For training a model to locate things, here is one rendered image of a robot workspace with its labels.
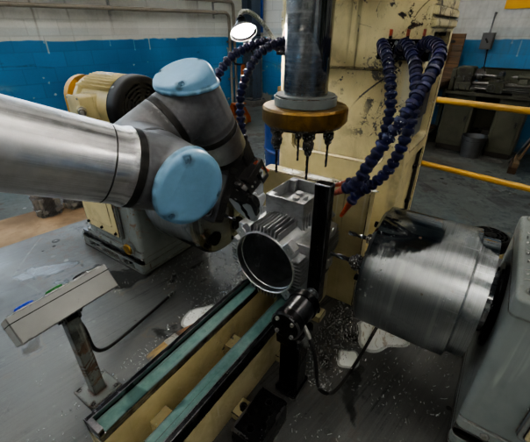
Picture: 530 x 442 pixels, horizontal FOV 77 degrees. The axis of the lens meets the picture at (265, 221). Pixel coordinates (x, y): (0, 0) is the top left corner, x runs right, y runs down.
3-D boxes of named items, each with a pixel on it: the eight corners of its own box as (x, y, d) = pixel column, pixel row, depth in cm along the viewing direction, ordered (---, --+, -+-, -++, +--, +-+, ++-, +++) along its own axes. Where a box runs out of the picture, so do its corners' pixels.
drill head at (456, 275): (352, 266, 91) (366, 180, 78) (537, 333, 71) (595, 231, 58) (308, 324, 73) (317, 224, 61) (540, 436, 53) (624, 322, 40)
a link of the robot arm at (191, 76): (136, 81, 50) (186, 44, 53) (176, 142, 60) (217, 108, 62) (166, 98, 45) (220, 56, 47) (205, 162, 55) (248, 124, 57)
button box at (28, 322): (107, 291, 69) (93, 269, 68) (119, 285, 64) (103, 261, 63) (16, 348, 57) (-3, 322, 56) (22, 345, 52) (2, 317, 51)
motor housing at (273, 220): (276, 245, 99) (277, 185, 89) (335, 267, 89) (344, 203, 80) (232, 281, 85) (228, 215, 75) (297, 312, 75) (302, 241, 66)
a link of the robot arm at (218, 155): (218, 155, 55) (177, 146, 59) (230, 174, 59) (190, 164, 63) (247, 118, 58) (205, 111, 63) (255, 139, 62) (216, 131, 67)
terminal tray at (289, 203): (290, 202, 89) (291, 176, 86) (326, 212, 84) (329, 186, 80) (264, 220, 81) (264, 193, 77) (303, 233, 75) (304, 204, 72)
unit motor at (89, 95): (127, 182, 133) (102, 66, 112) (186, 203, 117) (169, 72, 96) (63, 206, 115) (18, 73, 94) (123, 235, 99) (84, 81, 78)
